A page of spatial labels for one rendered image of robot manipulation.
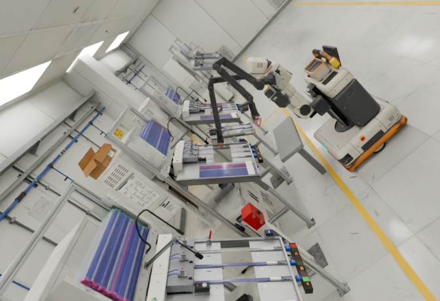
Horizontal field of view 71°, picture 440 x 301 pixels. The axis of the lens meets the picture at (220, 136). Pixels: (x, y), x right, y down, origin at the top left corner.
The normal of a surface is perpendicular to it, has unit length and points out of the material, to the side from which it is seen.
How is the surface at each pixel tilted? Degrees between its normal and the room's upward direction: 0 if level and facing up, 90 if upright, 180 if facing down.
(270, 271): 47
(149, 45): 90
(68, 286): 90
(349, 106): 90
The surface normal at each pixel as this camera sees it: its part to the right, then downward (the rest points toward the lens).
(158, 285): 0.00, -0.92
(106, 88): 0.05, 0.40
